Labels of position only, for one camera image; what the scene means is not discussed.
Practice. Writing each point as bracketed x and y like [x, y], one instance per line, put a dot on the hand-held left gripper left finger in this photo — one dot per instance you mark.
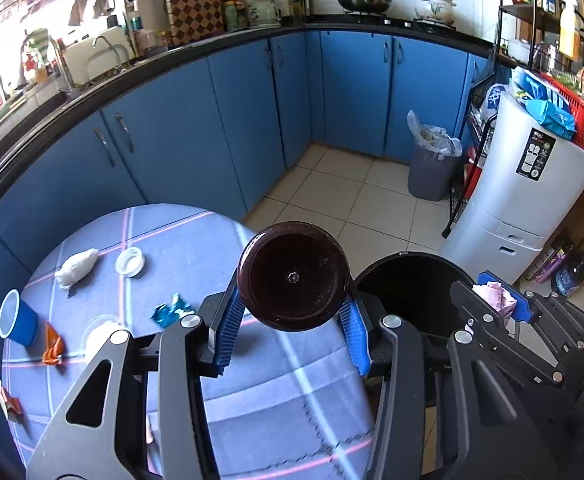
[224, 330]

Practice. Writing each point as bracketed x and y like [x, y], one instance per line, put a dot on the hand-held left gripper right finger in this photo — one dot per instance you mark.
[354, 332]

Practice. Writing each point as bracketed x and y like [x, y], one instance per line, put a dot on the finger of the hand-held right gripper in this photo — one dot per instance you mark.
[519, 305]
[467, 305]

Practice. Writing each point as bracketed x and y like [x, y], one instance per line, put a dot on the pink white paper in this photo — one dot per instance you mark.
[494, 297]

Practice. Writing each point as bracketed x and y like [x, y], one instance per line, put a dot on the black trash bin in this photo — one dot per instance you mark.
[407, 285]

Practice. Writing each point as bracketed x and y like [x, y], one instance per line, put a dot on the white plastic lid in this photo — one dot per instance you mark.
[120, 262]

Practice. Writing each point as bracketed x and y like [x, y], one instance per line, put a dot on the white plastic bag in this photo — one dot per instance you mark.
[77, 266]
[494, 100]

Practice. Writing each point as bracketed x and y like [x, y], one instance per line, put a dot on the purple packet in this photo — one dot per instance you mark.
[547, 267]

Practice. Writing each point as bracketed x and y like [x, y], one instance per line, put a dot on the teal foil wrapper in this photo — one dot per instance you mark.
[164, 314]

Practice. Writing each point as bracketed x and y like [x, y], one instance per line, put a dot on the plaid blue tablecloth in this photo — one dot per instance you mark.
[272, 375]

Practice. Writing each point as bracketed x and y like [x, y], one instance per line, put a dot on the white tall storage bin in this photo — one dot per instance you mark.
[517, 195]

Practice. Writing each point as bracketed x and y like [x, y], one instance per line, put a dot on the clear plastic cup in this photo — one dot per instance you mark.
[99, 337]

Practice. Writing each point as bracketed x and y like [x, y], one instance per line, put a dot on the grey bin with plastic bag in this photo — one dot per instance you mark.
[429, 175]

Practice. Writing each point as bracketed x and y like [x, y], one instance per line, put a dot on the orange wrapper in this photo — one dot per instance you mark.
[52, 350]

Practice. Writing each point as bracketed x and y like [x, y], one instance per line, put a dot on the blue kitchen cabinets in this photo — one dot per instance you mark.
[172, 135]

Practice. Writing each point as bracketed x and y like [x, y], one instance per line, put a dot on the blue plastic cup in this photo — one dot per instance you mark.
[22, 327]

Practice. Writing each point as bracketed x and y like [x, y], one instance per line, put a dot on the red white wrapper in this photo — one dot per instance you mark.
[9, 402]

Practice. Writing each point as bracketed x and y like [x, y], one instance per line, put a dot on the yellow spray bottle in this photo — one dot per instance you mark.
[569, 32]

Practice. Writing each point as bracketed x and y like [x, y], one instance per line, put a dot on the black gas stove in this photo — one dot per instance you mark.
[397, 22]

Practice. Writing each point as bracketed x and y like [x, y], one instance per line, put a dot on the black metal rack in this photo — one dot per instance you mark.
[522, 10]

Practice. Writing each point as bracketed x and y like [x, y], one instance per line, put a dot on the white ceramic pot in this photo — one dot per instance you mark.
[434, 10]

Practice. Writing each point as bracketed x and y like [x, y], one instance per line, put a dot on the green jar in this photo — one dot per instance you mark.
[231, 17]

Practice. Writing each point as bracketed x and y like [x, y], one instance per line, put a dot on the green kettle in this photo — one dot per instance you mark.
[263, 14]

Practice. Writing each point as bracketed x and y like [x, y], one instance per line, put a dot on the checkered cutting board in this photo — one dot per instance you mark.
[194, 7]

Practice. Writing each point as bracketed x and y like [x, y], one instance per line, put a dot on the glass bottle with white lid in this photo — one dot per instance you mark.
[297, 10]

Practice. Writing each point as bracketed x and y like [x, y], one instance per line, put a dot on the dark glass bottle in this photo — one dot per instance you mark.
[307, 2]

